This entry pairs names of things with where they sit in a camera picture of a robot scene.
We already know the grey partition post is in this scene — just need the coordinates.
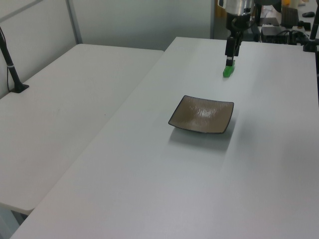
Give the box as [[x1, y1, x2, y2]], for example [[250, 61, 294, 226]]
[[208, 0, 216, 39]]

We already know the square brown ceramic plate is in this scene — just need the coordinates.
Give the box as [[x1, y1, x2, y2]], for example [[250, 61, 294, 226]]
[[168, 95, 235, 135]]

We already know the thin black stand cable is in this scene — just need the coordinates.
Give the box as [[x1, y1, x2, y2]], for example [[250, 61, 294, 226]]
[[6, 67, 12, 93]]

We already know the black camera stand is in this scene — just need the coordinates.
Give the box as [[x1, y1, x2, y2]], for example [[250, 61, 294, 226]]
[[302, 14, 319, 53]]

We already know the black electronics box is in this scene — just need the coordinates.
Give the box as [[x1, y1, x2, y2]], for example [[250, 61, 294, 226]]
[[261, 25, 283, 42]]

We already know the grey table leg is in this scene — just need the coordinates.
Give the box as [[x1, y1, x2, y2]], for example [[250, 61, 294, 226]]
[[0, 210, 22, 239]]

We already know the white side table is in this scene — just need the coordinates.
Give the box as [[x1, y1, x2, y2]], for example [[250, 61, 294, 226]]
[[0, 43, 165, 216]]

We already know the green chili pepper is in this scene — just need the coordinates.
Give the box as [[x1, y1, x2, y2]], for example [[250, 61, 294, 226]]
[[222, 63, 236, 79]]

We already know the black stand with white band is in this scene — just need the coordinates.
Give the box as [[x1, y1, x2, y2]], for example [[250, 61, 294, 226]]
[[0, 25, 30, 94]]

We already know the dark brown ribbed cylinder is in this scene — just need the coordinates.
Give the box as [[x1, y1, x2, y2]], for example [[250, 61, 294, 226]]
[[281, 6, 299, 27]]

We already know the black cable bundle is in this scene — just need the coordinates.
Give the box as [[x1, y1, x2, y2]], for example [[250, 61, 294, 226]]
[[281, 29, 310, 46]]

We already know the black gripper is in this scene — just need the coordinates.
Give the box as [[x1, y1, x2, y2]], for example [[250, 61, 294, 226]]
[[225, 11, 253, 67]]

